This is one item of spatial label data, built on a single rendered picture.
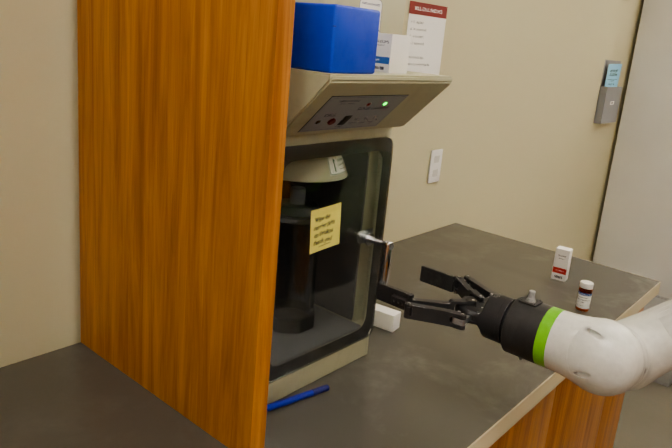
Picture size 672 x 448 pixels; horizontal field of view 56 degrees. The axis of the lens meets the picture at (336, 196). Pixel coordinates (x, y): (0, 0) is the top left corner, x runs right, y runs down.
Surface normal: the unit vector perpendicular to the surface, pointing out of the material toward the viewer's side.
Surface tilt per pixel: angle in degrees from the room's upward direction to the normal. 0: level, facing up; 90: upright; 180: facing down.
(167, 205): 90
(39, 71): 90
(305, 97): 90
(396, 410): 0
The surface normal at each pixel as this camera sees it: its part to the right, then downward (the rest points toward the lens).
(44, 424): 0.09, -0.97
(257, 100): -0.65, 0.13
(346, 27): 0.76, 0.22
